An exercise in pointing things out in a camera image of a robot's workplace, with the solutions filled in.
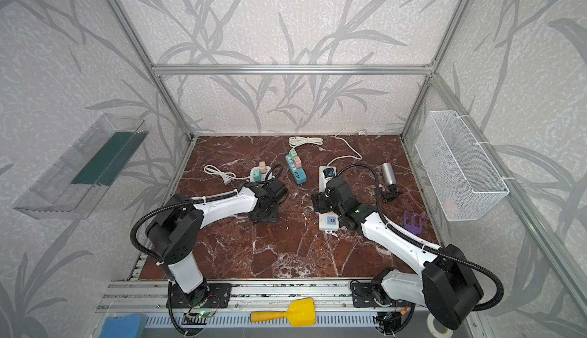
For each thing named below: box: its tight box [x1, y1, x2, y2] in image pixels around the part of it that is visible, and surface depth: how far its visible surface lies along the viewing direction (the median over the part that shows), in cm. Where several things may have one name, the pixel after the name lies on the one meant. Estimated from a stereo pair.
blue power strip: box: [285, 153, 309, 186], surface depth 104 cm
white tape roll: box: [425, 312, 454, 338], surface depth 69 cm
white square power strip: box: [203, 165, 251, 186], surface depth 107 cm
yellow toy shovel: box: [249, 297, 316, 328], surface depth 71 cm
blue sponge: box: [99, 313, 147, 338], surface depth 69 cm
